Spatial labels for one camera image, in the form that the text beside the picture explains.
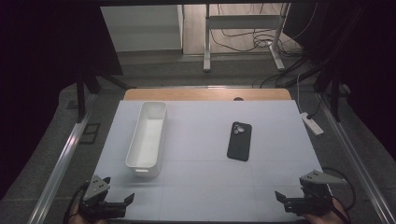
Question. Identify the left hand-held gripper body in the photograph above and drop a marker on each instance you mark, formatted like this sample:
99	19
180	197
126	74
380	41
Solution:
99	208

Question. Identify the aluminium floor rail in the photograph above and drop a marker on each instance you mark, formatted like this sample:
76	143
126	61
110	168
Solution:
355	161
62	158

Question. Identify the black smartphone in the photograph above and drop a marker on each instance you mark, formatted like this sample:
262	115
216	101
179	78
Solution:
239	146

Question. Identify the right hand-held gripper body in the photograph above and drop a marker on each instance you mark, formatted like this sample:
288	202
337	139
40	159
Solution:
313	202

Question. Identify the white cabinet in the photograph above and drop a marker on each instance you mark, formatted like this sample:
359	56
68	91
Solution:
140	28

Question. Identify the black metal stand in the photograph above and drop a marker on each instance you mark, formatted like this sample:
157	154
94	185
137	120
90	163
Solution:
335	99
81	99

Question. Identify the black floor frame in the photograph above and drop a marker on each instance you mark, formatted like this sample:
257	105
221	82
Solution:
90	133

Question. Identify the black curtain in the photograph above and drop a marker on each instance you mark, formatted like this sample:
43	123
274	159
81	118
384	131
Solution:
370	77
40	77

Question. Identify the white power strip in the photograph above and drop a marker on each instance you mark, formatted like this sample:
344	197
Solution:
311	123

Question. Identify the white desk frame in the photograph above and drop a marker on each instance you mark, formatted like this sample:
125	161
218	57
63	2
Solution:
239	21

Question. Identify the white table mat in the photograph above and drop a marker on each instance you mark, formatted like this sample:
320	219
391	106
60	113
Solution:
202	140

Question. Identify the person's left hand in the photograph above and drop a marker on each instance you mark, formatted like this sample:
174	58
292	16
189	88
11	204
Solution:
74	219

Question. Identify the person's right hand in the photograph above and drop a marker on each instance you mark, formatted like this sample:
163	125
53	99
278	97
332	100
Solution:
327	218

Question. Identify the white plastic bin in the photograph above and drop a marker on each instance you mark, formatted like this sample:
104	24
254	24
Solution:
146	140

